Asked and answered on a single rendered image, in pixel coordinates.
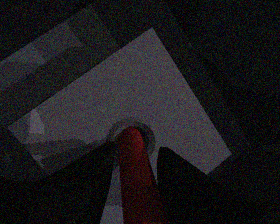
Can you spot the dark red peg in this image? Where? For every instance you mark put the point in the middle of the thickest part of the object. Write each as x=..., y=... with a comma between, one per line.
x=141, y=199

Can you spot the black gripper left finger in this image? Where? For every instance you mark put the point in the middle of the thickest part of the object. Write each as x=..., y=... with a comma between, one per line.
x=76, y=194

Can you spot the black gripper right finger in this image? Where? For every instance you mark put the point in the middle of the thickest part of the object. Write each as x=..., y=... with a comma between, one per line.
x=191, y=197

